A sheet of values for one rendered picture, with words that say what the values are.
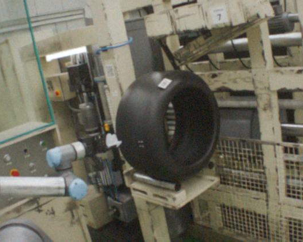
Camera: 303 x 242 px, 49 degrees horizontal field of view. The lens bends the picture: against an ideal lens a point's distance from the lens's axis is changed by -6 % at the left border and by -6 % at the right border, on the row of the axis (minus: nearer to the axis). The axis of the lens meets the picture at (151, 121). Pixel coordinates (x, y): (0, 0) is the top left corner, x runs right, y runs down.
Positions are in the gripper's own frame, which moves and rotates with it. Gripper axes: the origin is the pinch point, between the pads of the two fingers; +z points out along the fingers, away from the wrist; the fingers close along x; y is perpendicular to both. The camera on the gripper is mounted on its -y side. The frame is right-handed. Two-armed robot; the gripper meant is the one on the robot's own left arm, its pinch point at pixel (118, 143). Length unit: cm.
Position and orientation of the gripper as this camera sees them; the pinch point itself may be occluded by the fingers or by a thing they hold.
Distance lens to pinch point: 161.1
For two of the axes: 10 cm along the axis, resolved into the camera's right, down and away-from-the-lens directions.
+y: -1.1, -9.8, -1.7
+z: 7.3, -2.0, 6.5
